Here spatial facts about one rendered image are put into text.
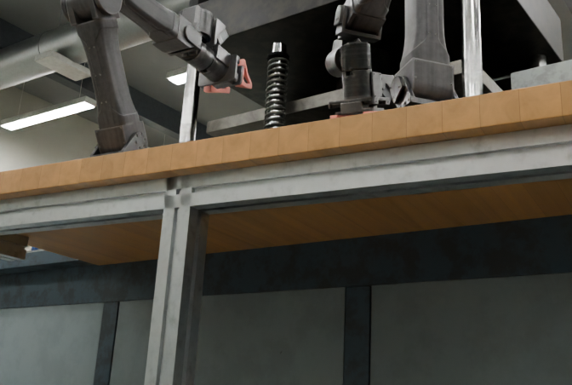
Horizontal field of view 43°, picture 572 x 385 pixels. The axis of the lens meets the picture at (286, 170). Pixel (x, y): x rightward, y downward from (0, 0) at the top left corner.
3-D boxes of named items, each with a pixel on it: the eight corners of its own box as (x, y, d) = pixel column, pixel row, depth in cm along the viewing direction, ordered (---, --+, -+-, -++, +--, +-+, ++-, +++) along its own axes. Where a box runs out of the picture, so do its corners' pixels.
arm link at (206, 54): (197, 48, 166) (180, 33, 160) (218, 43, 163) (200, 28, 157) (194, 74, 163) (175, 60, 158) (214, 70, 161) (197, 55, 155)
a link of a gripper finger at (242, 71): (235, 77, 177) (214, 60, 169) (260, 71, 173) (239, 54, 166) (232, 102, 174) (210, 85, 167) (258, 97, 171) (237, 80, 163)
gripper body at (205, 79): (205, 65, 172) (186, 50, 166) (241, 57, 167) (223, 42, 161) (202, 89, 169) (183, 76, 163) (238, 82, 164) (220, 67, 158)
